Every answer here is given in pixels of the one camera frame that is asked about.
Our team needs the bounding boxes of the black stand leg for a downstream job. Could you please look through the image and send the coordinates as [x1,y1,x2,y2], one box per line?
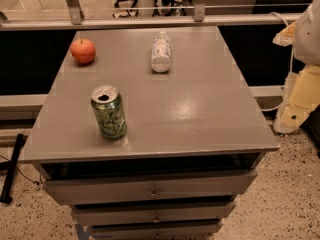
[0,134,25,204]

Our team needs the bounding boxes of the clear plastic water bottle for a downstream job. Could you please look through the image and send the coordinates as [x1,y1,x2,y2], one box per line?
[151,31,171,73]

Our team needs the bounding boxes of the grey metal railing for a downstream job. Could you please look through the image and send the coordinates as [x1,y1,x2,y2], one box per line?
[0,0,313,31]

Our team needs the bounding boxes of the grey drawer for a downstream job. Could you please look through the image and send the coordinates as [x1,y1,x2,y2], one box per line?
[72,202,235,226]
[44,169,257,205]
[90,220,222,240]

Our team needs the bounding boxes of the top grey drawer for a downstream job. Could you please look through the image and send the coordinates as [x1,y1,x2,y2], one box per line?
[44,169,257,205]

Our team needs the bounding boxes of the bottom grey drawer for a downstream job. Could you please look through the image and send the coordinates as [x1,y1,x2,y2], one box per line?
[90,220,222,240]

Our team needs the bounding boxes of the grey drawer cabinet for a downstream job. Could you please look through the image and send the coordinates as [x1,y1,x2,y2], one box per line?
[19,25,280,240]

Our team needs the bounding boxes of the white cable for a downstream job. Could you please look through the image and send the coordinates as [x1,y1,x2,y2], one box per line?
[259,11,296,113]

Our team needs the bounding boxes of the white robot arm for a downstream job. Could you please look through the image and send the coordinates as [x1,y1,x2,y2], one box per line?
[273,0,320,134]

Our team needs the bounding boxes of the green soda can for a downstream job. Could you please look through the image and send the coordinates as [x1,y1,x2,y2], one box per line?
[91,85,127,139]

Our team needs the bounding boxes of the red apple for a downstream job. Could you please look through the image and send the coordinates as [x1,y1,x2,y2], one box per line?
[70,38,96,64]

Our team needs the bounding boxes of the middle grey drawer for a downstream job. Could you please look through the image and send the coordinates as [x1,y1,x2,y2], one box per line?
[72,202,235,226]

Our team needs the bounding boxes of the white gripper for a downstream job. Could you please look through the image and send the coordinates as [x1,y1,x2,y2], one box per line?
[273,22,320,134]

